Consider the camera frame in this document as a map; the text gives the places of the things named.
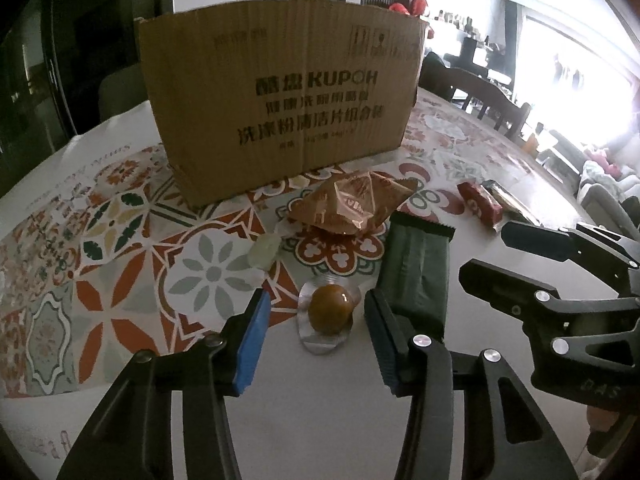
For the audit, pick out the grey sofa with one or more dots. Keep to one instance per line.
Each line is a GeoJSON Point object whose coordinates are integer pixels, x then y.
{"type": "Point", "coordinates": [610, 195]}

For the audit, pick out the red snack packet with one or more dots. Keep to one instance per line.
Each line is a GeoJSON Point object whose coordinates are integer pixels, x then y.
{"type": "Point", "coordinates": [481, 201]}

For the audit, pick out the braised egg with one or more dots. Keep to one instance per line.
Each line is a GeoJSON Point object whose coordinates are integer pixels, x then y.
{"type": "Point", "coordinates": [330, 310]}

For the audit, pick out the red foil balloons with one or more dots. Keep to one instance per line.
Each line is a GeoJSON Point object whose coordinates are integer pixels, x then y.
{"type": "Point", "coordinates": [410, 5]}

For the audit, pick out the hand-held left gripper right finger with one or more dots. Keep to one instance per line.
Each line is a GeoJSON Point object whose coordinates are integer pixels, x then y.
{"type": "Point", "coordinates": [382, 345]}

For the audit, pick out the crumpled brown snack packet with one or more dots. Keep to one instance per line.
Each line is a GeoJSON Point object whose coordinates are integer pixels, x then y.
{"type": "Point", "coordinates": [350, 200]}

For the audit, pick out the dark wooden chair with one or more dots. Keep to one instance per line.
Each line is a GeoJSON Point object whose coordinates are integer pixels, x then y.
{"type": "Point", "coordinates": [495, 107]}

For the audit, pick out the grey upholstered chair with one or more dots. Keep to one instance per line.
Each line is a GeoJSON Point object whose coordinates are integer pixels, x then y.
{"type": "Point", "coordinates": [117, 92]}

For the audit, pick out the dark green snack packet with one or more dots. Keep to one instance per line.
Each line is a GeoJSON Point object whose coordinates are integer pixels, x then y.
{"type": "Point", "coordinates": [415, 270]}

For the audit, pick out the small white snack packet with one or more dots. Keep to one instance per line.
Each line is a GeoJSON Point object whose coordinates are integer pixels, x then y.
{"type": "Point", "coordinates": [265, 251]}

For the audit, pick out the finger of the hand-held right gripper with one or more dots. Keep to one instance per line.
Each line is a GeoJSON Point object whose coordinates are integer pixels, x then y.
{"type": "Point", "coordinates": [505, 280]}
{"type": "Point", "coordinates": [540, 242]}

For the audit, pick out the pink plush toy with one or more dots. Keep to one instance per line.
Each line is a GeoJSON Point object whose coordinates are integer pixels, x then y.
{"type": "Point", "coordinates": [605, 160]}

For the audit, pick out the brown cardboard box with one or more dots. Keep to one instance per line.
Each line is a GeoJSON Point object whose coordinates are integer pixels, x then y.
{"type": "Point", "coordinates": [280, 105]}

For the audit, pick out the patterned table runner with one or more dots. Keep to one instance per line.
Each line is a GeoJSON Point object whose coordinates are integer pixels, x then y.
{"type": "Point", "coordinates": [125, 240]}

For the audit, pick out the black and tan snack packet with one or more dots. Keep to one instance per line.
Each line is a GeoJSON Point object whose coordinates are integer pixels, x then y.
{"type": "Point", "coordinates": [515, 205]}

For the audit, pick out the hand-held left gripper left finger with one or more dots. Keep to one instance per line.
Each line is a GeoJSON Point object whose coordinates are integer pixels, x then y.
{"type": "Point", "coordinates": [252, 345]}

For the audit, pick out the black sliding glass door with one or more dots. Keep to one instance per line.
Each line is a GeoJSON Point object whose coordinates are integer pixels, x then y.
{"type": "Point", "coordinates": [100, 50]}

